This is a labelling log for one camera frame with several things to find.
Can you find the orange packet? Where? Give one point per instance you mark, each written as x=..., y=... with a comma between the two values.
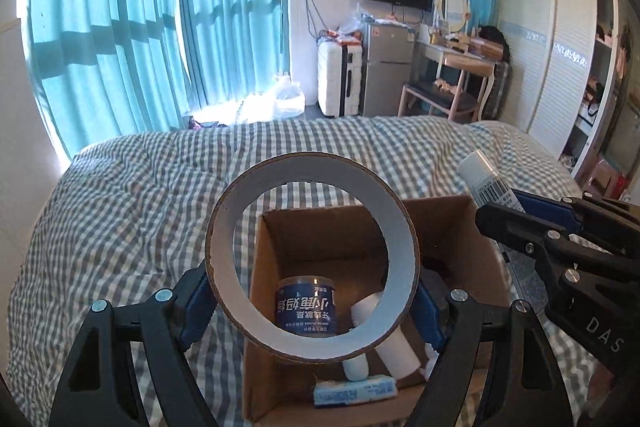
x=342, y=38

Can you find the oval white mirror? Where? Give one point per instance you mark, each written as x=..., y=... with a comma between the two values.
x=452, y=9

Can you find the wooden chair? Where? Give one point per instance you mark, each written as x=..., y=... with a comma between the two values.
x=435, y=92

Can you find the white wardrobe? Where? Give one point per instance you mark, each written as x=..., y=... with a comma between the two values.
x=540, y=82

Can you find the tape roll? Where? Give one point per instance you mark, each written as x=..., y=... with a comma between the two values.
x=310, y=164

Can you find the cardboard box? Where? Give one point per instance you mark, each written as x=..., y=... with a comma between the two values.
x=460, y=232

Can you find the silver fridge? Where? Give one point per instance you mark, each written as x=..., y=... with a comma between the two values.
x=387, y=72

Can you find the pink stool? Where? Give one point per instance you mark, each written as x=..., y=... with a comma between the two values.
x=605, y=174

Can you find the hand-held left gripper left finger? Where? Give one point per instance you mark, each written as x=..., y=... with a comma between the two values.
x=197, y=307

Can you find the checked blanket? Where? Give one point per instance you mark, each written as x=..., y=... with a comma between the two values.
x=150, y=207

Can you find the wooden box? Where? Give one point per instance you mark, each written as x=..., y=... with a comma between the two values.
x=485, y=48

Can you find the wide teal curtain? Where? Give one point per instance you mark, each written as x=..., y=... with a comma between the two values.
x=100, y=32

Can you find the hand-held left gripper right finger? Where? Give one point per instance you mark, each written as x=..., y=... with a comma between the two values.
x=427, y=312

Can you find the clear plastic bag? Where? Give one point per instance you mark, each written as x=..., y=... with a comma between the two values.
x=350, y=27

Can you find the clear dental floss jar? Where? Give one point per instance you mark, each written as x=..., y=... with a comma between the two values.
x=305, y=307

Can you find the small white bottle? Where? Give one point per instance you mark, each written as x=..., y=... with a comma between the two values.
x=355, y=369

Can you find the tissue pack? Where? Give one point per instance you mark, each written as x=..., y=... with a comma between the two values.
x=355, y=392

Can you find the white dressing table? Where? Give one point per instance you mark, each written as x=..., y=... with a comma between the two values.
x=440, y=52

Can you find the white tube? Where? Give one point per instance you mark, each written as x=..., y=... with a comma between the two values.
x=480, y=172

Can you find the white suitcase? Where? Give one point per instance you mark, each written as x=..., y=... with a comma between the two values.
x=332, y=77

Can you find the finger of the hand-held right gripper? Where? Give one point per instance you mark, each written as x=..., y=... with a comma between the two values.
x=545, y=209
x=520, y=227

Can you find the white plastic bag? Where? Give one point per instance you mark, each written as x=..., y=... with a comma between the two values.
x=287, y=99

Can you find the black bag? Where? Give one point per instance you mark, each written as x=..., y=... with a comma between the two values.
x=495, y=42

